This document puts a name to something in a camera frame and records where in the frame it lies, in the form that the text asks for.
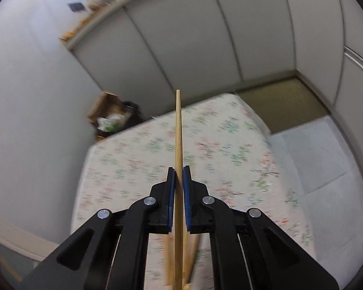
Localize floral tablecloth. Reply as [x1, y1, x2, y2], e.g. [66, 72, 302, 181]
[71, 94, 315, 255]

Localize olive floor mat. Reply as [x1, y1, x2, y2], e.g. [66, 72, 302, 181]
[237, 78, 329, 134]

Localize cardboard box with trash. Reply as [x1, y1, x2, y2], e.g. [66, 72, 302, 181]
[88, 92, 132, 141]

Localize wall outlet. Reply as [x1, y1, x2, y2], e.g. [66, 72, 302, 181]
[67, 2, 86, 13]

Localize black trash bin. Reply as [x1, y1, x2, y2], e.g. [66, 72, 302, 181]
[123, 101, 144, 130]

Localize wooden chopstick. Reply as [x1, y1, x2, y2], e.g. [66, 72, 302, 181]
[174, 90, 183, 290]
[182, 231, 201, 289]
[163, 232, 174, 287]

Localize grey kitchen cabinets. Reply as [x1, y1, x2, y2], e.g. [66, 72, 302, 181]
[60, 0, 363, 134]

